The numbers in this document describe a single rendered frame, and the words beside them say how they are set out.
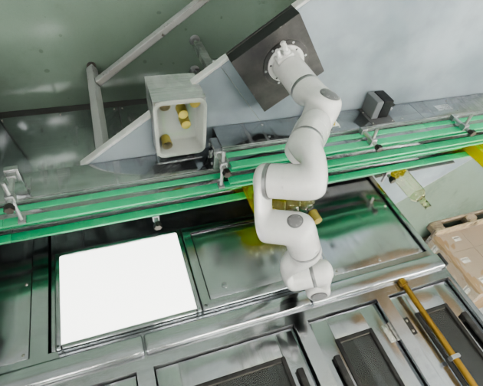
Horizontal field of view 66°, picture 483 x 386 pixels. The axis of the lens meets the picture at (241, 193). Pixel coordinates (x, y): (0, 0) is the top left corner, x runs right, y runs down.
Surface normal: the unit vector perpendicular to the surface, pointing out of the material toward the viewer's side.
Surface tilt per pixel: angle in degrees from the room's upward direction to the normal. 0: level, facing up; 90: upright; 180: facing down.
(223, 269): 90
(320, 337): 90
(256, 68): 1
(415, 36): 0
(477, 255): 86
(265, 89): 1
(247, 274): 90
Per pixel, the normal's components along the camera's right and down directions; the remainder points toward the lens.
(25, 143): 0.10, -0.68
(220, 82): 0.33, 0.71
